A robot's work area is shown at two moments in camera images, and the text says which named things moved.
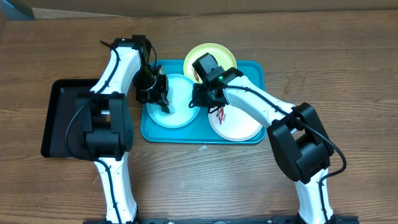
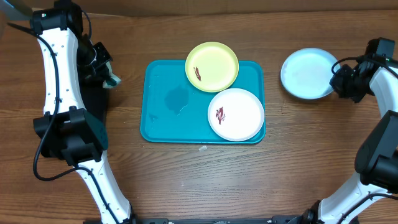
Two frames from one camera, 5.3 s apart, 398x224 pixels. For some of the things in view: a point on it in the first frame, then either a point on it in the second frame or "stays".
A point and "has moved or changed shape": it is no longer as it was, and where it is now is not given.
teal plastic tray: (201, 129) stays
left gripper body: (148, 87) -> (92, 61)
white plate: (234, 124) stays
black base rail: (275, 219) stays
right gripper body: (203, 99) -> (350, 86)
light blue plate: (180, 95) -> (306, 73)
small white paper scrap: (203, 148) stays
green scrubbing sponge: (165, 108) has moved or changed shape
